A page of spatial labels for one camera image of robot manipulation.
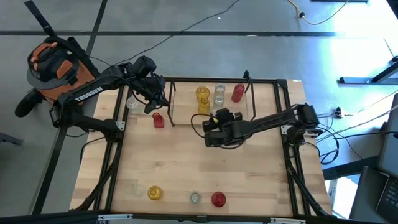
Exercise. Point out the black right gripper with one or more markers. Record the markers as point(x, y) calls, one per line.
point(230, 130)

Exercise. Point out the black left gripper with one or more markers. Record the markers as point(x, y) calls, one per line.
point(147, 82)

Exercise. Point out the yellow ribbed glass bottle vase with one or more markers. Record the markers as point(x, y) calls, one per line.
point(204, 108)

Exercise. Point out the clear square textured glass vase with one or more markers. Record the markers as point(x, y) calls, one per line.
point(218, 101)

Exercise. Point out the red cylindrical glass vase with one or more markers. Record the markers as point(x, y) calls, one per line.
point(238, 93)

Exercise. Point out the red ribbed round glass vase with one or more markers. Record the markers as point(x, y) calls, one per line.
point(218, 199)

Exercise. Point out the clear wavy glass vase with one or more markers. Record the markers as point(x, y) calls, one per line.
point(195, 198)

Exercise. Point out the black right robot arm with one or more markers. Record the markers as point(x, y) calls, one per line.
point(270, 119)

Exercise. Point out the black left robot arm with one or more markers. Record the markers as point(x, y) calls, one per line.
point(88, 95)

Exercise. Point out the red square glass vase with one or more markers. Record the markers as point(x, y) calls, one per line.
point(159, 122)

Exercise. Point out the yellow round glass vase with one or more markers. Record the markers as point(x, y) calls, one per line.
point(155, 193)

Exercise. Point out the orange black shop vacuum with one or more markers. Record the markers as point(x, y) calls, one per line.
point(53, 71)

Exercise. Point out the black power plug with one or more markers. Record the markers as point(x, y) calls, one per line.
point(339, 112)

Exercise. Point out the black desk leg beam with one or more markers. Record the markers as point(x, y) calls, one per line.
point(348, 168)

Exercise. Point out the black aluminium crossbeam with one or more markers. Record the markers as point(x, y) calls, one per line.
point(62, 217)

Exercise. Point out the grey desk foot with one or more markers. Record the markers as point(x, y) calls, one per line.
point(9, 138)

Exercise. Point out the black desk foot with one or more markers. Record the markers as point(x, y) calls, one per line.
point(367, 81)

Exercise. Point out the grey laptop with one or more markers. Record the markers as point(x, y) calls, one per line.
point(390, 149)

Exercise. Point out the wooden shelf black metal frame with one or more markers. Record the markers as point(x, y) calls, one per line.
point(186, 112)

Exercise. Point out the silver corner bracket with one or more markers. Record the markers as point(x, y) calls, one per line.
point(284, 129)
point(120, 125)

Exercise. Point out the black metal table frame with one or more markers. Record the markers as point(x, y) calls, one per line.
point(277, 99)

